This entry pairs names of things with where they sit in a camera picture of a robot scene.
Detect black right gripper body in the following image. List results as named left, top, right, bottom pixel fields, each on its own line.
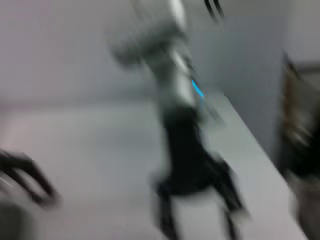
left=149, top=104, right=235, bottom=197

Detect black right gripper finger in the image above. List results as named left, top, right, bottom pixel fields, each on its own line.
left=154, top=184, right=181, bottom=240
left=216, top=174, right=251, bottom=240

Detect dark bulky background object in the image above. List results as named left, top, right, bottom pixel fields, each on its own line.
left=281, top=53, right=320, bottom=240

